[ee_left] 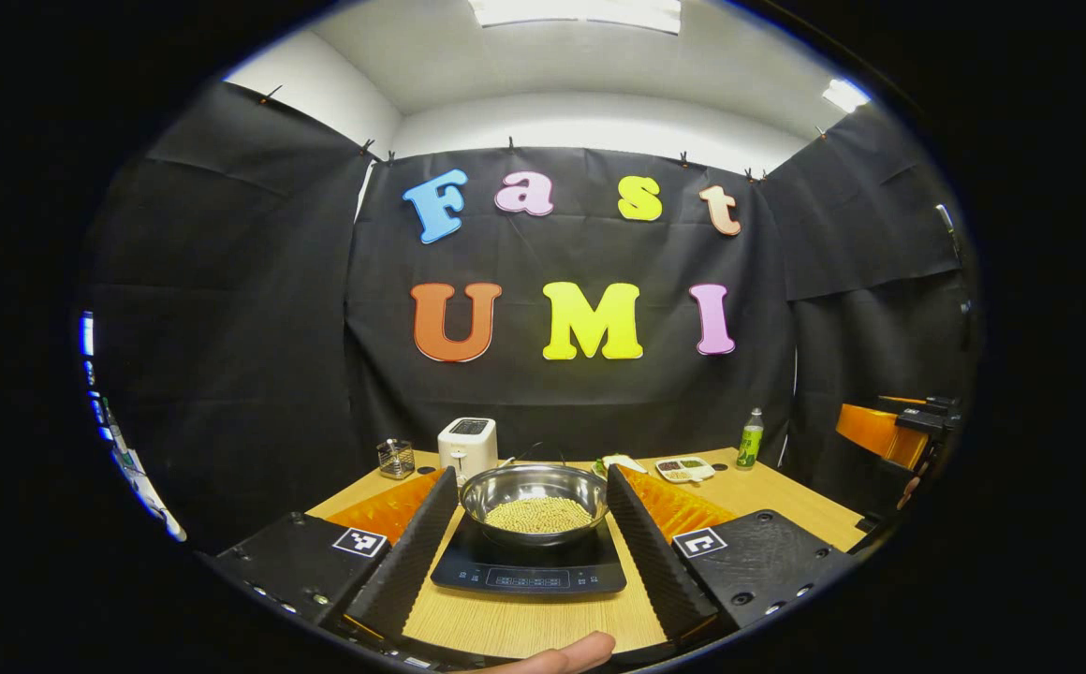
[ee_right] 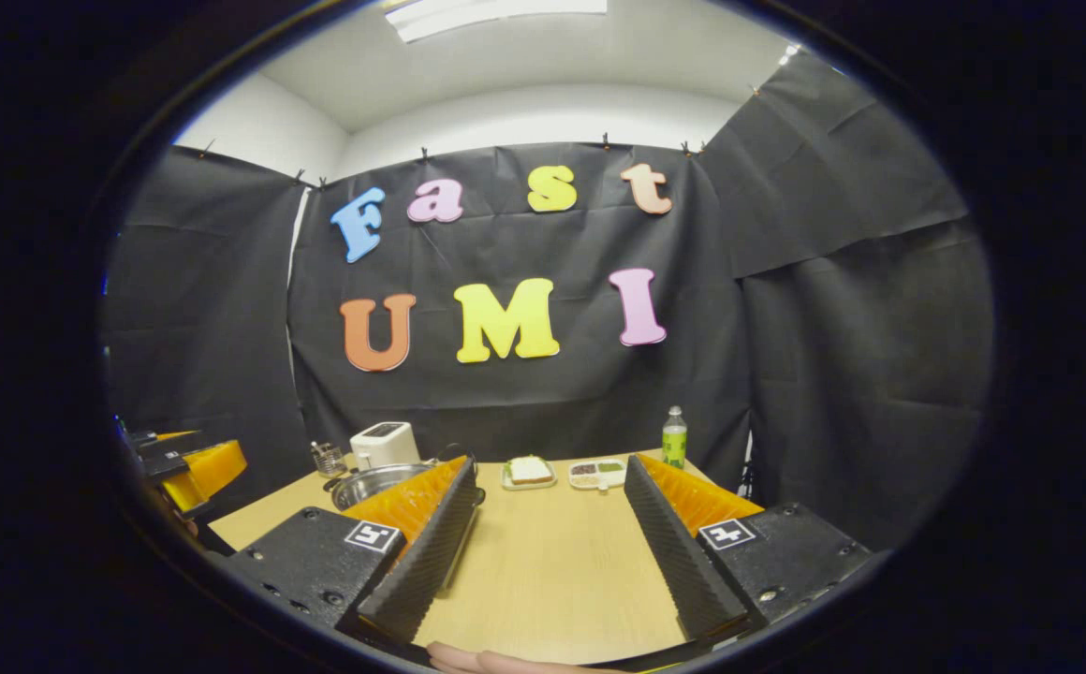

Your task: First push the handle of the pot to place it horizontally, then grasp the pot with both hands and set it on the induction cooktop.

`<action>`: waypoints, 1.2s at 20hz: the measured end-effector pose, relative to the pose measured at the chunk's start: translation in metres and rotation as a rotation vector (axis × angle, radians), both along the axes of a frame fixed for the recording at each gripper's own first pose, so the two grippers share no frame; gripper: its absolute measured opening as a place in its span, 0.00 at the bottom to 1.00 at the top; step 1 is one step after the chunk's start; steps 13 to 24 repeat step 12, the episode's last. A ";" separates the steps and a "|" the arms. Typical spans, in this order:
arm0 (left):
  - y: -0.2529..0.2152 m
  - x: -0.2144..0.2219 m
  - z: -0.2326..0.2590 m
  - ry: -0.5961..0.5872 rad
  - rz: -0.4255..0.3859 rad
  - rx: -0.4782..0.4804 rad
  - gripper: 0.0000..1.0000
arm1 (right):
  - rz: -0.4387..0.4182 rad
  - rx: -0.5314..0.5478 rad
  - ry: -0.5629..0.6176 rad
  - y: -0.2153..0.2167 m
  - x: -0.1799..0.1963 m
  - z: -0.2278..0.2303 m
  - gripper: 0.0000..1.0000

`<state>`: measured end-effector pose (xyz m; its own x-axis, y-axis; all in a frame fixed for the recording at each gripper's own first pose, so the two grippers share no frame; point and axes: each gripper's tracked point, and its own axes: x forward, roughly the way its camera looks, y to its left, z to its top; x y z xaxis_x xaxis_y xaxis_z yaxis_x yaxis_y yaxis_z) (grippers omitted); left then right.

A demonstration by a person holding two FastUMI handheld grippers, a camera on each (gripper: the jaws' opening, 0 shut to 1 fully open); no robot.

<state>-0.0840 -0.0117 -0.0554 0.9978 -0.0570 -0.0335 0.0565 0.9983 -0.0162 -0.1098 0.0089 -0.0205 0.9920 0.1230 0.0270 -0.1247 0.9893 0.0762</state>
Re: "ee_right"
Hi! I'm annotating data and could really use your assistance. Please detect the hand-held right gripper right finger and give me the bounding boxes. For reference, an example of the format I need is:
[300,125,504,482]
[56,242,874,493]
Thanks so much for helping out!
[624,453,872,647]

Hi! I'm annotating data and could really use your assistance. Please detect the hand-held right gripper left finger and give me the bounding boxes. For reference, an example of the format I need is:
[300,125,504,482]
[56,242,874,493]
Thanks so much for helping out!
[225,456,478,647]

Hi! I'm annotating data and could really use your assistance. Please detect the stainless steel pot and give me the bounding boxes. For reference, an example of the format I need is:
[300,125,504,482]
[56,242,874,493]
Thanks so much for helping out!
[330,462,441,512]

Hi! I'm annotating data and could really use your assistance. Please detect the green drink bottle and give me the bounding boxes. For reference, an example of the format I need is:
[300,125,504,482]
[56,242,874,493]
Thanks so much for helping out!
[662,406,688,470]

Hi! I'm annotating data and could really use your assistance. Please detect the white divided snack tray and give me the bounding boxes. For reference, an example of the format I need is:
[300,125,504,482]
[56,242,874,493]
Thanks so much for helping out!
[568,459,628,493]

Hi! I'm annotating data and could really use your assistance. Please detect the white toaster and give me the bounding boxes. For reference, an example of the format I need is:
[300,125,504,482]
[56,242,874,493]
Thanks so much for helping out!
[349,421,420,471]

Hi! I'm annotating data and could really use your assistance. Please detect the pale green plate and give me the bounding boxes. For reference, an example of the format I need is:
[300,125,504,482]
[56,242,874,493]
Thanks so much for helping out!
[501,459,559,492]

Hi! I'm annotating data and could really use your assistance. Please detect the large ceiling light panel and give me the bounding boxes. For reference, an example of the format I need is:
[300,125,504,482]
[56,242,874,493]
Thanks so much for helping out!
[384,0,609,44]

